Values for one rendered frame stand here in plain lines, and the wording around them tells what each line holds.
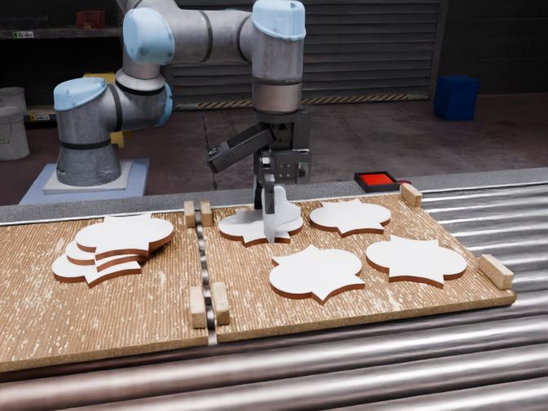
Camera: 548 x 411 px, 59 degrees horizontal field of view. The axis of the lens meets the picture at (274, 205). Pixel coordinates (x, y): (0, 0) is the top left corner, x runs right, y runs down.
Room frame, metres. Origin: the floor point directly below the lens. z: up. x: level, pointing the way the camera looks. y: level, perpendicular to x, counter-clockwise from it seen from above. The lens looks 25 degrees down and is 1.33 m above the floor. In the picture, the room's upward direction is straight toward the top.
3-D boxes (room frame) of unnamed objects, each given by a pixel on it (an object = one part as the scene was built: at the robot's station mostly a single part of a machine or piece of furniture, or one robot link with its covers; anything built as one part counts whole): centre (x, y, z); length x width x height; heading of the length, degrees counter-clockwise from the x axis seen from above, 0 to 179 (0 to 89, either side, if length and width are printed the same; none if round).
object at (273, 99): (0.74, 0.00, 1.16); 0.08 x 0.08 x 0.05
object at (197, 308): (0.49, 0.10, 0.95); 0.06 x 0.02 x 0.03; 11
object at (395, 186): (0.97, -0.22, 0.92); 0.08 x 0.08 x 0.02; 10
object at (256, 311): (0.67, -0.10, 0.93); 0.41 x 0.35 x 0.02; 101
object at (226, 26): (0.81, 0.07, 1.24); 0.11 x 0.11 x 0.08; 36
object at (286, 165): (0.73, -0.01, 1.08); 0.09 x 0.08 x 0.12; 101
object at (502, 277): (0.58, -0.31, 0.95); 0.06 x 0.02 x 0.03; 11
